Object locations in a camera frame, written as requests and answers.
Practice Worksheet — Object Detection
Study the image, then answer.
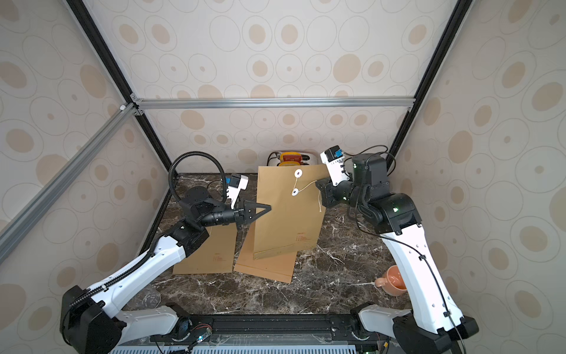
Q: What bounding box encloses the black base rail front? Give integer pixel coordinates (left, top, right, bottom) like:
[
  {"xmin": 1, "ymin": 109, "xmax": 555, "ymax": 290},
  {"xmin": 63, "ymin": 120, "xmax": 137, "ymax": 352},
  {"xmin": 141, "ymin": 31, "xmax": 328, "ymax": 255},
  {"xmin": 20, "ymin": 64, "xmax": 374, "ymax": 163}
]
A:
[{"xmin": 81, "ymin": 313, "xmax": 463, "ymax": 354}]

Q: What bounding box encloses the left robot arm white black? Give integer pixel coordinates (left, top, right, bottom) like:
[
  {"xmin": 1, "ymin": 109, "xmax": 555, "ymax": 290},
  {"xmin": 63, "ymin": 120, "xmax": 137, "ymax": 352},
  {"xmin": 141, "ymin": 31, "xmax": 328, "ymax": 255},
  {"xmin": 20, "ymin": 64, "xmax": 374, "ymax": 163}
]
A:
[{"xmin": 60, "ymin": 186, "xmax": 271, "ymax": 353}]

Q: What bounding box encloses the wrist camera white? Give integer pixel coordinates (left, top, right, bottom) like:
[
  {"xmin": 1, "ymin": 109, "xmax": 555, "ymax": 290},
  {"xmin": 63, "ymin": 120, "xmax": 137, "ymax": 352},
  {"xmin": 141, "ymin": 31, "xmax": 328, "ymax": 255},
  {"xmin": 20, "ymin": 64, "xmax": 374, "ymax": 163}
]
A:
[
  {"xmin": 226, "ymin": 173, "xmax": 249, "ymax": 209},
  {"xmin": 320, "ymin": 145, "xmax": 349, "ymax": 186}
]

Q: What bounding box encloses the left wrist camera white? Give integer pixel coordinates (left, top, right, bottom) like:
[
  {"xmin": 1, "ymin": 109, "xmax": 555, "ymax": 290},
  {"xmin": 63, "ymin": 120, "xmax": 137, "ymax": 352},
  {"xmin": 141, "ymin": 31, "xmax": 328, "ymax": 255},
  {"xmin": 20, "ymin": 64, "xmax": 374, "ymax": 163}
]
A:
[{"xmin": 226, "ymin": 173, "xmax": 249, "ymax": 209}]

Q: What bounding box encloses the red toaster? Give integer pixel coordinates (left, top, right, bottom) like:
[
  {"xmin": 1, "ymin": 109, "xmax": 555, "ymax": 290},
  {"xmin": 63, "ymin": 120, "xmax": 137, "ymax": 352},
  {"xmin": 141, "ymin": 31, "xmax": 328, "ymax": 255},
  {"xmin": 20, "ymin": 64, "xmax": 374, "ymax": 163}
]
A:
[{"xmin": 266, "ymin": 151, "xmax": 320, "ymax": 167}]

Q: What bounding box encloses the brown file envelope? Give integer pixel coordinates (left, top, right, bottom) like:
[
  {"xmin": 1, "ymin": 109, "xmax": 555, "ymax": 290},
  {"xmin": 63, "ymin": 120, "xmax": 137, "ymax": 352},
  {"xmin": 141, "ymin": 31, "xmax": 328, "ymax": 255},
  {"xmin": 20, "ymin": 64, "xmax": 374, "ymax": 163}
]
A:
[
  {"xmin": 254, "ymin": 165, "xmax": 329, "ymax": 260},
  {"xmin": 234, "ymin": 224, "xmax": 296, "ymax": 284},
  {"xmin": 172, "ymin": 224, "xmax": 237, "ymax": 275}
]

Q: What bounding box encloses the clear plastic cup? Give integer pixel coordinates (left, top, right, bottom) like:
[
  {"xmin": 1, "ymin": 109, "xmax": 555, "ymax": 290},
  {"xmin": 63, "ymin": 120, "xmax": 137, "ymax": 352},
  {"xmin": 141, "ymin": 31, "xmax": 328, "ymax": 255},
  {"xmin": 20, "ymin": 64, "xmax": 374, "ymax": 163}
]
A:
[{"xmin": 128, "ymin": 284, "xmax": 162, "ymax": 311}]

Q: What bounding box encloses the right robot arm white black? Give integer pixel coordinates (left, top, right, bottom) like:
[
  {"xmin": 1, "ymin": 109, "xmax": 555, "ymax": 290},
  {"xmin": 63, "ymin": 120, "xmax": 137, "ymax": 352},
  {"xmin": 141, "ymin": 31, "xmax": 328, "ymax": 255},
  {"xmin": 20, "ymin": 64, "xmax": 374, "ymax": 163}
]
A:
[{"xmin": 315, "ymin": 146, "xmax": 479, "ymax": 353}]

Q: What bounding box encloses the diagonal aluminium rail left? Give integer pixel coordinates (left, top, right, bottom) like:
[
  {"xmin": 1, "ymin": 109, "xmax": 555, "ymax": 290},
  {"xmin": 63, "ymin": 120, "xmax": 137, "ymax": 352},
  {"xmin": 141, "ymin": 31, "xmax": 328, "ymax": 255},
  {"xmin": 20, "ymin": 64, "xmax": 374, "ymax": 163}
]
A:
[{"xmin": 1, "ymin": 103, "xmax": 136, "ymax": 261}]

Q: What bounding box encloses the yellow toast rear slot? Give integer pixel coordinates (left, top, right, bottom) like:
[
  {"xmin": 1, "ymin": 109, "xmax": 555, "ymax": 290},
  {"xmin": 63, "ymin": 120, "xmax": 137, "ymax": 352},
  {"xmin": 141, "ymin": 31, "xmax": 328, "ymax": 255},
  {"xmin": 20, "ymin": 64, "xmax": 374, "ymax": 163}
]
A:
[{"xmin": 279, "ymin": 152, "xmax": 302, "ymax": 162}]

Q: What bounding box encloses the black corrugated cable hose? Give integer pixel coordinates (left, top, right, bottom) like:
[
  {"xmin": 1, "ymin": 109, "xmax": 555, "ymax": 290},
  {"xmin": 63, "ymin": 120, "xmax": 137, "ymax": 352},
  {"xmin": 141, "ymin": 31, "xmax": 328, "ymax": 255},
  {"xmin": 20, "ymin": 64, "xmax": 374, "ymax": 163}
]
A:
[{"xmin": 168, "ymin": 151, "xmax": 227, "ymax": 202}]

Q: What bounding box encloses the envelope white string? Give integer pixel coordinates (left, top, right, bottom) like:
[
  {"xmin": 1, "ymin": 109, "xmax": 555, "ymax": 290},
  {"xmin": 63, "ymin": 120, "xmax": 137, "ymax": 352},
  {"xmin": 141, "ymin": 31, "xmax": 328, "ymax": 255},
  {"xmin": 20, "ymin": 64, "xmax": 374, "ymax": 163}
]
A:
[{"xmin": 290, "ymin": 169, "xmax": 324, "ymax": 213}]

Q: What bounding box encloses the horizontal aluminium rail back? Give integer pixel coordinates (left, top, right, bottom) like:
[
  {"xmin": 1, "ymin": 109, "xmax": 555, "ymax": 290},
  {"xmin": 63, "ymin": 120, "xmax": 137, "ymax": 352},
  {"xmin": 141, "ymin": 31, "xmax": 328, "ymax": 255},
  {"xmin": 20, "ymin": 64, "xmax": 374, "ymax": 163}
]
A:
[{"xmin": 136, "ymin": 96, "xmax": 415, "ymax": 110}]

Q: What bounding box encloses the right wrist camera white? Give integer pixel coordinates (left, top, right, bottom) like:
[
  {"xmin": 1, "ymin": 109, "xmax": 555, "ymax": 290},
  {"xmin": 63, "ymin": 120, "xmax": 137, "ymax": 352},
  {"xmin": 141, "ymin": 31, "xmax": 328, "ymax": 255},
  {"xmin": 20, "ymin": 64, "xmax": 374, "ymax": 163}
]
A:
[{"xmin": 320, "ymin": 145, "xmax": 349, "ymax": 186}]

